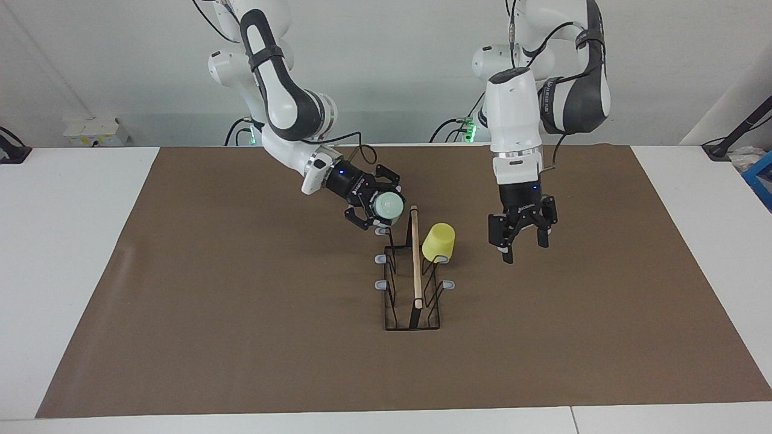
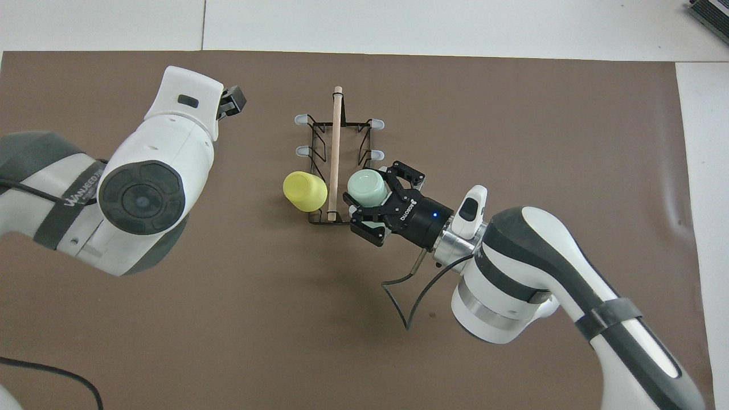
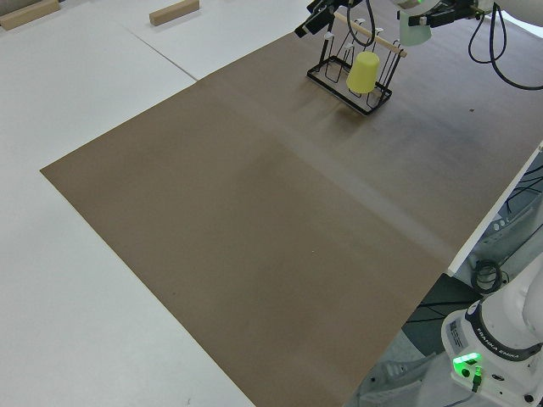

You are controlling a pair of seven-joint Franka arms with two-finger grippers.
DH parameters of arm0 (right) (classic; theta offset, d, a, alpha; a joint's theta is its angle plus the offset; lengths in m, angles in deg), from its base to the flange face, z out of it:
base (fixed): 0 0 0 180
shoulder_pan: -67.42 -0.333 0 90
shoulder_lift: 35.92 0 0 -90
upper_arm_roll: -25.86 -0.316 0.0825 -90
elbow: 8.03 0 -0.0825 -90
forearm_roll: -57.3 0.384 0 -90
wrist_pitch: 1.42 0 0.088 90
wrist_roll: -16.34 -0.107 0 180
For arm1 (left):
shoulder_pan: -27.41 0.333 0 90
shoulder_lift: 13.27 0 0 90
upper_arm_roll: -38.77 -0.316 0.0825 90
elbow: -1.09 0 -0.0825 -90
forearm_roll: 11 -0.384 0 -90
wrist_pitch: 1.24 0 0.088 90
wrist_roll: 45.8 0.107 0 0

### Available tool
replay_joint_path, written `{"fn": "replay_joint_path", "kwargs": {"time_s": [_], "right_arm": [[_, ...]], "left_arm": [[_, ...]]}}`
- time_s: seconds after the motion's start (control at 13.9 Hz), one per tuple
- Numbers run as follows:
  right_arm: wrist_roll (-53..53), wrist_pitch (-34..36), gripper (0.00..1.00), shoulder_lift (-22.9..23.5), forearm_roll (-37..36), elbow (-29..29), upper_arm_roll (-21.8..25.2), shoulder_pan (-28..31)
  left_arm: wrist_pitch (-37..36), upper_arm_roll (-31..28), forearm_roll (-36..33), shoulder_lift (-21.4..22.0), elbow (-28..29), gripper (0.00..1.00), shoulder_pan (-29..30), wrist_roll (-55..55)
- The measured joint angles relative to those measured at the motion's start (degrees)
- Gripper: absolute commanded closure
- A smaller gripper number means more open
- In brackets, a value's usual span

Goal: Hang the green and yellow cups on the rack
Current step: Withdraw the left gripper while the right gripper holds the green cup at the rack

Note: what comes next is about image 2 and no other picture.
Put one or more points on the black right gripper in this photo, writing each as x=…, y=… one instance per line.
x=418, y=219

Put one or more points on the pale green plastic cup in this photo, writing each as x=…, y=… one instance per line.
x=367, y=187

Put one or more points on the yellow plastic cup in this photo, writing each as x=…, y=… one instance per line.
x=304, y=191

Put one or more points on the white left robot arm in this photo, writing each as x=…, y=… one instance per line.
x=165, y=142

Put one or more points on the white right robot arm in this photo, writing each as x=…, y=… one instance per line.
x=512, y=256

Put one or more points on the brown table mat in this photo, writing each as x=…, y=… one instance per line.
x=256, y=341

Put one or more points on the dark ridged device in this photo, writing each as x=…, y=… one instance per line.
x=712, y=12

